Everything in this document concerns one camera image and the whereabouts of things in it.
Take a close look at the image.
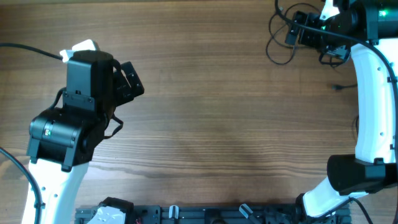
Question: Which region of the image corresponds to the black cable bundle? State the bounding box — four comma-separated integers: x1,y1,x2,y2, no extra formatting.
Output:
265,2,324,66

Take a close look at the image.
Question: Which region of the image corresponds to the black cable with knot loop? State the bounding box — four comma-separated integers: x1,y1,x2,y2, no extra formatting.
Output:
318,46,358,91

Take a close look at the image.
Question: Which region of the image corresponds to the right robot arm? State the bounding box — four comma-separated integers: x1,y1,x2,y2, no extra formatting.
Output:
285,1,397,221

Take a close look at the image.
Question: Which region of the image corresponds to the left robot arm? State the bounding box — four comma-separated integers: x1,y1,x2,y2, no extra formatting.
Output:
22,50,144,223

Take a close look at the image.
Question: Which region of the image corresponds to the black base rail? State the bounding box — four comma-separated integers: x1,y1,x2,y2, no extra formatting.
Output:
74,197,351,224

